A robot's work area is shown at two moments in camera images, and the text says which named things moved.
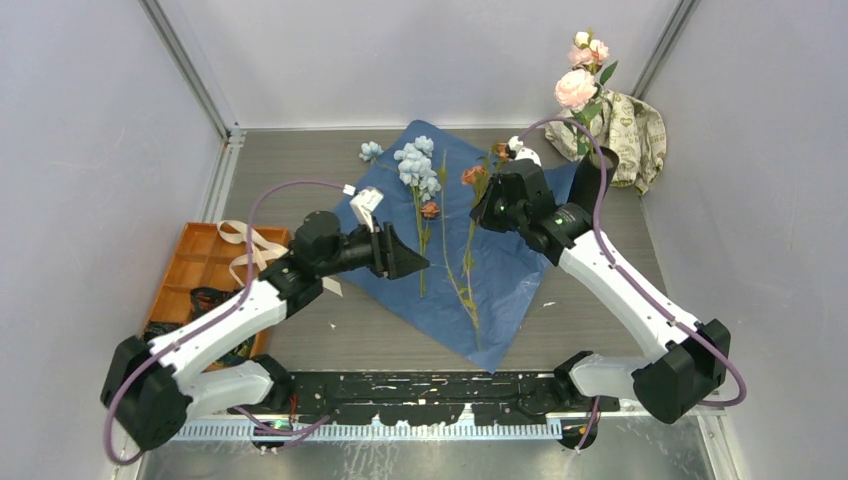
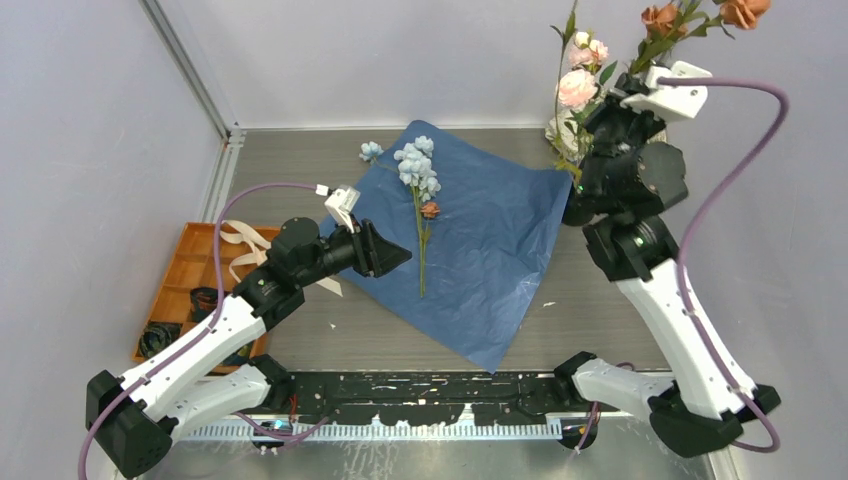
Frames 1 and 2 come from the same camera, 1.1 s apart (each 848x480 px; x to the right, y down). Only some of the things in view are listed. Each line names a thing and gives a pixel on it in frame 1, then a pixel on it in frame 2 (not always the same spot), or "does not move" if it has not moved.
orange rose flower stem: x=479 y=176 to x=680 y=19
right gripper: x=485 y=217 to x=624 y=84
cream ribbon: x=236 y=232 does not move
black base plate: x=414 y=398 does not move
